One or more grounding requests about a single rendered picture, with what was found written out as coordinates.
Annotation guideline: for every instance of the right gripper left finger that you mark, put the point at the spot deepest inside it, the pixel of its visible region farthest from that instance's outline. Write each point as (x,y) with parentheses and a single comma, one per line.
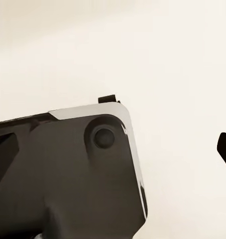
(9,148)

